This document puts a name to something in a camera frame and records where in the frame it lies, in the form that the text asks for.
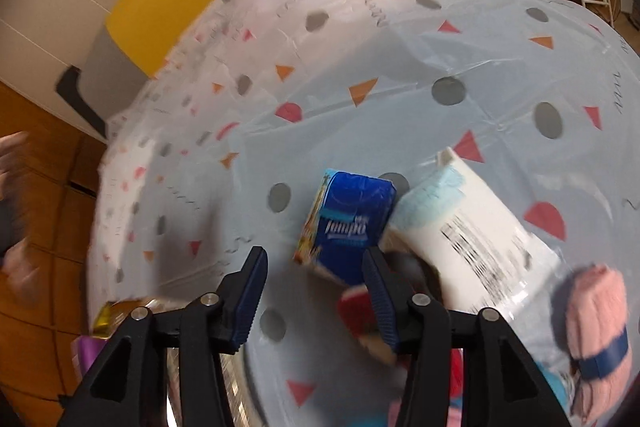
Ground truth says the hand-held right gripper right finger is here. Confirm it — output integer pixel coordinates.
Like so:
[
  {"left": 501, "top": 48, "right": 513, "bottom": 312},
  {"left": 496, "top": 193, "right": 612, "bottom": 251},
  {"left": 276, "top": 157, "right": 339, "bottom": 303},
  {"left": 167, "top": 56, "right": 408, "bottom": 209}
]
[{"left": 361, "top": 247, "right": 573, "bottom": 427}]

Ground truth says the gold tin tray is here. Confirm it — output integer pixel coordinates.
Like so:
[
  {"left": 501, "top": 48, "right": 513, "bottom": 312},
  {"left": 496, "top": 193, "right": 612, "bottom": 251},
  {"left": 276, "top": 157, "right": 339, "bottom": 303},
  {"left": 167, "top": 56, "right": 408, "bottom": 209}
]
[{"left": 92, "top": 299, "right": 156, "bottom": 340}]

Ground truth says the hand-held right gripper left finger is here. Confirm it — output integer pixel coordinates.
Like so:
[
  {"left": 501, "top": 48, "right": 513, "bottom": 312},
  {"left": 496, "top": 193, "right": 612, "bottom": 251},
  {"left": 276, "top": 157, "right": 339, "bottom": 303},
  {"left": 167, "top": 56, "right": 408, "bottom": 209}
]
[{"left": 59, "top": 246, "right": 269, "bottom": 427}]

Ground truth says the white wipes packet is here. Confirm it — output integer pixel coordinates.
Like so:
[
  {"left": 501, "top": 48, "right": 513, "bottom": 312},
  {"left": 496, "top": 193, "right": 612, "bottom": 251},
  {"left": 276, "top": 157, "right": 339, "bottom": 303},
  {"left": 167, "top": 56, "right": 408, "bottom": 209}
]
[{"left": 382, "top": 147, "right": 563, "bottom": 315}]

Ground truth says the printed plastic tablecloth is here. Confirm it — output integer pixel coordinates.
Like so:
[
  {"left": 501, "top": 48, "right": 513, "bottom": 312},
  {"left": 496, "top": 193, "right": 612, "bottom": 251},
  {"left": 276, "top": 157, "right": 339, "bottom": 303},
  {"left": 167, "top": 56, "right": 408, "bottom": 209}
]
[{"left": 85, "top": 0, "right": 640, "bottom": 427}]

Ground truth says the red fluffy sock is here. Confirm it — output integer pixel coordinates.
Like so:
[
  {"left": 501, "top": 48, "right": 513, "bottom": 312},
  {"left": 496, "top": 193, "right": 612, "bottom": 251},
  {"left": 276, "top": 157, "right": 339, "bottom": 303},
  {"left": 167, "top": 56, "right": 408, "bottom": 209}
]
[{"left": 336, "top": 284, "right": 401, "bottom": 365}]

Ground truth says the blue tissue pack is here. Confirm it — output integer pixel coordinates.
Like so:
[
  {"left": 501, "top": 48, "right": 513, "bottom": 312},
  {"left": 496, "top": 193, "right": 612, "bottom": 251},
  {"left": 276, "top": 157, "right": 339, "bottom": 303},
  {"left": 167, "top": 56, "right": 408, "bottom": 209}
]
[{"left": 292, "top": 168, "right": 398, "bottom": 288}]

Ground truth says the purple carton box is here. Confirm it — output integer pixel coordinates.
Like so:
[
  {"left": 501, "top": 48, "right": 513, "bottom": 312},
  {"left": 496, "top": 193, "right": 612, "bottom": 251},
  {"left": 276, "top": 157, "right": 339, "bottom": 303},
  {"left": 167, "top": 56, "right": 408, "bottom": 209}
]
[{"left": 70, "top": 337, "right": 108, "bottom": 388}]

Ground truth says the ornate metal tissue box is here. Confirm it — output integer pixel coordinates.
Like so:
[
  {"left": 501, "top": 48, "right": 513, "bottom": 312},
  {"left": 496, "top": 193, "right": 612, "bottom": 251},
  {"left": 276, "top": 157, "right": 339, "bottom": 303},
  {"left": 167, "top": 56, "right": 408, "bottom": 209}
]
[{"left": 162, "top": 347, "right": 263, "bottom": 427}]

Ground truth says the pink knit roll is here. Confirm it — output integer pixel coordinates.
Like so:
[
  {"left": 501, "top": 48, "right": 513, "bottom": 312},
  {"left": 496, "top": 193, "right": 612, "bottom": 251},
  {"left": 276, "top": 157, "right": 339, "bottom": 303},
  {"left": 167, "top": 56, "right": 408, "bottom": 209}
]
[{"left": 565, "top": 264, "right": 631, "bottom": 425}]

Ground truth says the wooden wardrobe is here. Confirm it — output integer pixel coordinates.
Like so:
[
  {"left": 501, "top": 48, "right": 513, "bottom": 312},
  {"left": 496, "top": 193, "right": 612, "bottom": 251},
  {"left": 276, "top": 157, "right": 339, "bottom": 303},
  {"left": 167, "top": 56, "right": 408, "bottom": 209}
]
[{"left": 0, "top": 79, "right": 108, "bottom": 408}]

